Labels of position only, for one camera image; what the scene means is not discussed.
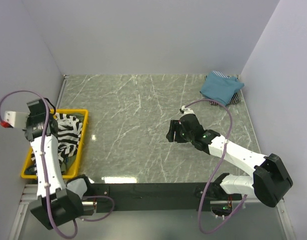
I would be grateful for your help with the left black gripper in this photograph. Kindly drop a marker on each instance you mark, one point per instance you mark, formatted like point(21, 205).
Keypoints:
point(29, 121)

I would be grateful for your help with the black white striped garment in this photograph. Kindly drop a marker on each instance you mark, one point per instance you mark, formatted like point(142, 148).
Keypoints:
point(68, 135)

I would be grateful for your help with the yellow plastic bin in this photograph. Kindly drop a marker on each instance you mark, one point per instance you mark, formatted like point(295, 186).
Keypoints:
point(72, 125)

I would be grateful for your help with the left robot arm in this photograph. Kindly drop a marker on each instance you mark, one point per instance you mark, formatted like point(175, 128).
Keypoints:
point(57, 203)

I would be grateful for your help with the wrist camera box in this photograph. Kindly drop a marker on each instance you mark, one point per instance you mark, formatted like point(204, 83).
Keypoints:
point(14, 119)
point(186, 110)

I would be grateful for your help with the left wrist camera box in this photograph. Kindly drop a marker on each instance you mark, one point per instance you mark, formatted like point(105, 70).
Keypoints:
point(14, 119)

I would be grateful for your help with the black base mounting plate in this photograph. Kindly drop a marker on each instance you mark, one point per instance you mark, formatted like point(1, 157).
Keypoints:
point(102, 198)

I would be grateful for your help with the teal ribbed tank top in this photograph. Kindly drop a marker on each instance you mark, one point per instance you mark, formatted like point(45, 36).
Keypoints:
point(213, 84)

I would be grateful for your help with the blue white striped folded garment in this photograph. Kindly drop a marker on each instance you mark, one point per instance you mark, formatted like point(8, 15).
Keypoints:
point(220, 74)

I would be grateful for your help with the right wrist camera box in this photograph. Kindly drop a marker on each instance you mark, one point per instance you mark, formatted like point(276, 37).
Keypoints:
point(186, 110)

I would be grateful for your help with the dark striped folded garment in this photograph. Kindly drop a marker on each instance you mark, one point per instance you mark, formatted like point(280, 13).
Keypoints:
point(224, 98)

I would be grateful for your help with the olive green garment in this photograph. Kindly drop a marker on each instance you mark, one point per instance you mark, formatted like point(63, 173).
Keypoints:
point(73, 160)

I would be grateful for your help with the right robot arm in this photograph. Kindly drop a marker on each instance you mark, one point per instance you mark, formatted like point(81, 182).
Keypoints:
point(266, 176)

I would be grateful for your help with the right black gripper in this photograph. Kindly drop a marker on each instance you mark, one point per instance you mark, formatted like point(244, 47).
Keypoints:
point(175, 126)

